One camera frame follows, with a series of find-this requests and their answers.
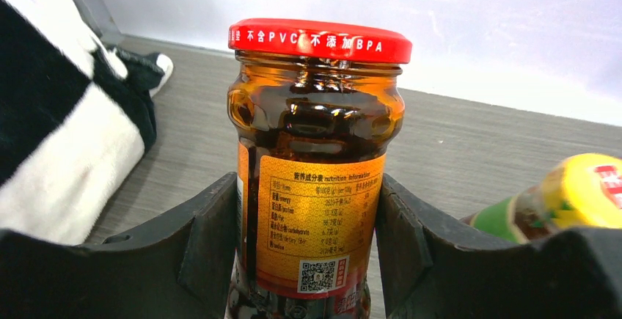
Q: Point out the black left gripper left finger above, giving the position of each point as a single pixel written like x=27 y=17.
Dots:
x=176 y=265

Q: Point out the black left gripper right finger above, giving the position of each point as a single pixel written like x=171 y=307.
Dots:
x=435 y=266

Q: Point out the yellow cap sauce bottle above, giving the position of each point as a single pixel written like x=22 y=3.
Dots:
x=582 y=190

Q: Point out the red lid chili sauce jar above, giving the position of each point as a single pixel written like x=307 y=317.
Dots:
x=315 y=105

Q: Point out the black white checkered blanket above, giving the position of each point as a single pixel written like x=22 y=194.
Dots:
x=76 y=117

